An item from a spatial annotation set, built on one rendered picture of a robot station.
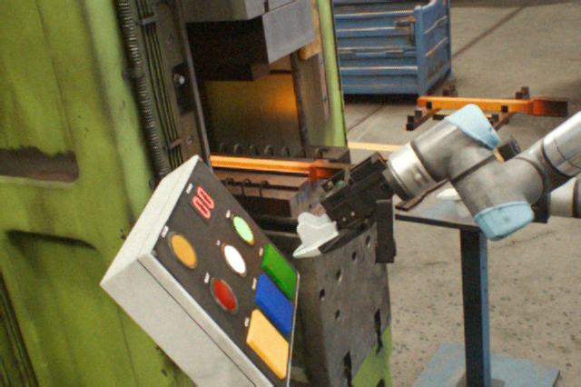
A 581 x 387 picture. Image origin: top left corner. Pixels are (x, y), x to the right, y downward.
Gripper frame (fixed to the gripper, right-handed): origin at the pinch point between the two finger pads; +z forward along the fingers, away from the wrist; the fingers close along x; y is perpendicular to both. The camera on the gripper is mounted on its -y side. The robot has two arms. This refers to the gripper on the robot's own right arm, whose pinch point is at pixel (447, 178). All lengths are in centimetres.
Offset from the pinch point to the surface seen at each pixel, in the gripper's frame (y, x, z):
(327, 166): -1.3, -1.2, 26.3
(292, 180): 0.9, -5.0, 33.3
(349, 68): 71, 348, 186
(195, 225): -16, -59, 17
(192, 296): -13, -71, 10
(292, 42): -29.0, -2.3, 30.3
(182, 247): -17, -66, 14
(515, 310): 100, 106, 11
